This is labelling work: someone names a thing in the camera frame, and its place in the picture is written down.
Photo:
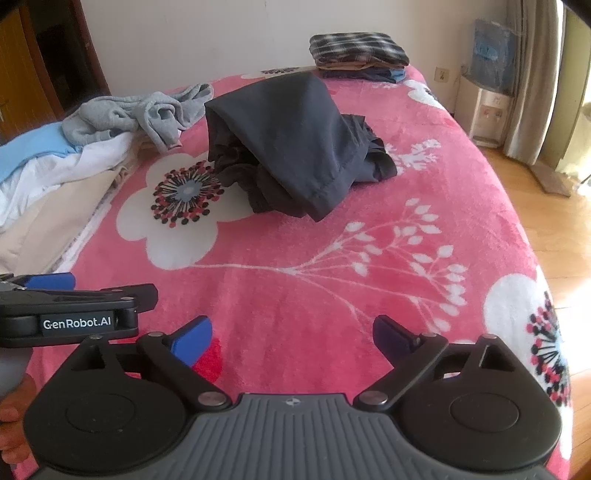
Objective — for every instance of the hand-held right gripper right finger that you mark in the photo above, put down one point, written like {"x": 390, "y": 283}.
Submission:
{"x": 390, "y": 339}

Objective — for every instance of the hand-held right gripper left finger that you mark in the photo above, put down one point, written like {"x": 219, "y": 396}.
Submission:
{"x": 191, "y": 341}

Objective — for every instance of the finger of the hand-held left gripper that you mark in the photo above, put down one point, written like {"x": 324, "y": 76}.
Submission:
{"x": 51, "y": 279}
{"x": 138, "y": 295}

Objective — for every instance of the black pants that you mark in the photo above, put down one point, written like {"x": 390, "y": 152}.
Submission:
{"x": 286, "y": 138}

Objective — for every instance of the person's left hand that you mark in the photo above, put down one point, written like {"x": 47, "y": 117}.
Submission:
{"x": 11, "y": 415}

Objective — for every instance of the pink floral blanket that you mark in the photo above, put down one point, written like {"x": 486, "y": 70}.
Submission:
{"x": 323, "y": 286}

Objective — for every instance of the white garment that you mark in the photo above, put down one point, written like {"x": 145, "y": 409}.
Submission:
{"x": 55, "y": 170}

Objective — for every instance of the light blue garment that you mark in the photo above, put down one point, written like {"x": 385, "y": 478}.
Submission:
{"x": 32, "y": 147}

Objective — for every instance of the grey hoodie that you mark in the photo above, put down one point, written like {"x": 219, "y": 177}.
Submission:
{"x": 157, "y": 113}

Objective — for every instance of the wooden door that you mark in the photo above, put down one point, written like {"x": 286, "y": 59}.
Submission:
{"x": 18, "y": 69}

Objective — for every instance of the wooden board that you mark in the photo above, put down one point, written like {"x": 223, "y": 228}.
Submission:
{"x": 551, "y": 181}

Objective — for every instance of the white water dispenser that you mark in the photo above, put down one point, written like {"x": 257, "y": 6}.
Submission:
{"x": 485, "y": 115}

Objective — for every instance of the folded dark blue garment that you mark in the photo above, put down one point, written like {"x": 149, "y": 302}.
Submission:
{"x": 351, "y": 74}

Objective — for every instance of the folded tan garment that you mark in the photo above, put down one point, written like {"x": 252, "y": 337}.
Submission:
{"x": 341, "y": 66}

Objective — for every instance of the beige curtain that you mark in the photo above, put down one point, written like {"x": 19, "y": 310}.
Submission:
{"x": 531, "y": 92}

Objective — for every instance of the folded plaid shirt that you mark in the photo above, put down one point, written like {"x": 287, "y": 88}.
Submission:
{"x": 355, "y": 46}

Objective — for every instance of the wall socket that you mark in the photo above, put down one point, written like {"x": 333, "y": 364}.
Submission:
{"x": 442, "y": 74}

